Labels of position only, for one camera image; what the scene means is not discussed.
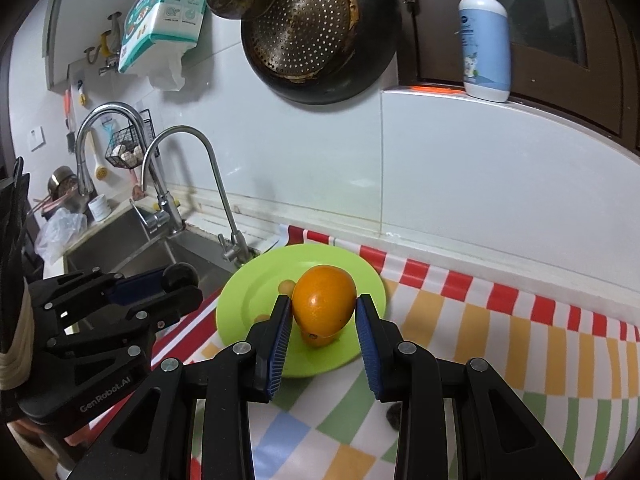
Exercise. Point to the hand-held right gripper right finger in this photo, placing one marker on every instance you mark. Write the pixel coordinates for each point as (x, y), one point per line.
(370, 350)

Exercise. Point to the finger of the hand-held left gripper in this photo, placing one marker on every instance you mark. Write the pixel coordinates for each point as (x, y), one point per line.
(140, 282)
(170, 305)

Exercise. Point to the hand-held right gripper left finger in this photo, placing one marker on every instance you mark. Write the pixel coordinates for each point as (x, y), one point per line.
(277, 350)

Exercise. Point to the small yellow fruit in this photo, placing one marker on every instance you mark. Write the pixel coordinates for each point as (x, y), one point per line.
(286, 286)

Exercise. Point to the green plate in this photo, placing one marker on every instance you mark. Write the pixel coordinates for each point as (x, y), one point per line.
(250, 285)

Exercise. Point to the person's left hand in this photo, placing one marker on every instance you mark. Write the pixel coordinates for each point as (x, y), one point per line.
(32, 437)

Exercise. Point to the stainless steel sink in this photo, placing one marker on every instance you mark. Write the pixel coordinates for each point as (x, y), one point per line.
(130, 240)

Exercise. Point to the dark plum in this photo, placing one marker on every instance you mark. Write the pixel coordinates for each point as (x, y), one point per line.
(394, 415)

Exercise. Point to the white cup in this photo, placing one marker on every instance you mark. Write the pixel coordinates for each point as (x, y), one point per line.
(98, 207)

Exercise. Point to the clear plastic bag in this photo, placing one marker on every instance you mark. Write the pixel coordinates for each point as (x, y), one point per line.
(60, 232)

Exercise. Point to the small steel saucepan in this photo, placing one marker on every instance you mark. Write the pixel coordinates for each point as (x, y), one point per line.
(62, 182)

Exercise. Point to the colourful chequered tablecloth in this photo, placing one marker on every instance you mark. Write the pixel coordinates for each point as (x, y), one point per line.
(500, 350)

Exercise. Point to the slim gooseneck faucet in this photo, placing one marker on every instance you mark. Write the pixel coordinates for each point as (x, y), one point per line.
(210, 155)

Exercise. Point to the tall pull-down faucet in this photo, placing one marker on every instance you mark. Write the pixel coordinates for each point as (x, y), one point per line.
(107, 108)

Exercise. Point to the teal white printed packet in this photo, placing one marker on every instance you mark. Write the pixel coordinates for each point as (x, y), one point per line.
(160, 20)

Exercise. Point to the perforated metal strainer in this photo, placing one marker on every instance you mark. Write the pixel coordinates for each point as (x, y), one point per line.
(300, 25)

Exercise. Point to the black wok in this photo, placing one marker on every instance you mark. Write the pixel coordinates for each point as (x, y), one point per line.
(380, 35)

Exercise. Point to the white pump bottle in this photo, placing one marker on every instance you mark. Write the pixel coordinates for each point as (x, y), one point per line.
(485, 45)

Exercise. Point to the white wall socket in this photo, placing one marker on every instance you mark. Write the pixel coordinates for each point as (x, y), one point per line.
(36, 138)

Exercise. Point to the metal wall tap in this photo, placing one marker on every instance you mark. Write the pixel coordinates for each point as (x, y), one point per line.
(105, 45)

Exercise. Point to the dark brown window frame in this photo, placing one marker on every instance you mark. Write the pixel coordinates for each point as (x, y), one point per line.
(600, 100)

